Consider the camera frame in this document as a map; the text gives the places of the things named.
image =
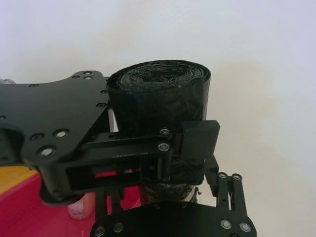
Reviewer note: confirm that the red flat surface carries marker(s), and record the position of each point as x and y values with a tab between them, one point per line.
24	217

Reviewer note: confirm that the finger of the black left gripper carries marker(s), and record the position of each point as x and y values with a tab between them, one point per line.
197	138

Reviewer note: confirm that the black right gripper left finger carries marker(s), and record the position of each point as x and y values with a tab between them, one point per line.
109	205

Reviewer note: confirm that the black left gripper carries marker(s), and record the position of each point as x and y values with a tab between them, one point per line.
56	106

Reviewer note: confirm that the clear plastic bottle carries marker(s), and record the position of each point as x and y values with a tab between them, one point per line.
79	207

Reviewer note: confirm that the yellow flat board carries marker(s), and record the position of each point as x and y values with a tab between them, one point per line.
10	180

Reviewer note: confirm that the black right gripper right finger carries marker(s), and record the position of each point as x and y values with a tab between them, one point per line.
232	192

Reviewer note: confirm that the black plastic bag roll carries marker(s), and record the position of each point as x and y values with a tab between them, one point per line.
160	98

